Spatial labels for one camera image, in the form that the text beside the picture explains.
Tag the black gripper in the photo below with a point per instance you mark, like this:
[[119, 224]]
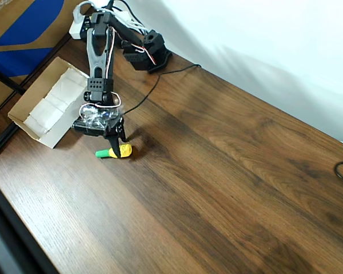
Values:
[[112, 132]]

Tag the yellow green toy corn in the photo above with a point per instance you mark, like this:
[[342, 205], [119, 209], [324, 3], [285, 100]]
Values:
[[126, 150]]

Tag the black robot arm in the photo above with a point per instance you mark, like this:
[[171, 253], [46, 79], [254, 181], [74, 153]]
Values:
[[98, 84]]

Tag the white cardboard box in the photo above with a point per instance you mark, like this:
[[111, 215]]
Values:
[[57, 94]]

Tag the large cardboard box blue print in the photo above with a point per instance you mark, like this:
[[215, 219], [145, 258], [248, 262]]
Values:
[[23, 28]]

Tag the white power strip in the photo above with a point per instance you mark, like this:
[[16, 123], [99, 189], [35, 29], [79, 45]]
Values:
[[75, 32]]

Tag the black metal base bar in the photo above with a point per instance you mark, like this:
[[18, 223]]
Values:
[[0, 145]]

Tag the black metal pole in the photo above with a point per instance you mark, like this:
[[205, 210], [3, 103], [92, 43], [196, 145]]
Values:
[[8, 81]]

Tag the camera wrapped in clear plastic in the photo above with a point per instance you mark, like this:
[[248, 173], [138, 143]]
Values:
[[100, 117]]

